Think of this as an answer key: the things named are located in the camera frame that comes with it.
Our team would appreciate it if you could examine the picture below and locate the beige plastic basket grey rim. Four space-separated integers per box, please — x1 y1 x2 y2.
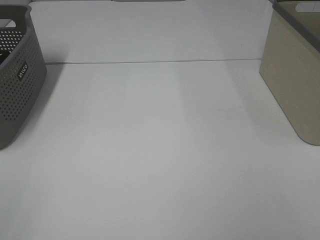
259 0 320 146

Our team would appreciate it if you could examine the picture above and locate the grey perforated plastic basket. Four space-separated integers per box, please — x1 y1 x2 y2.
0 4 47 149

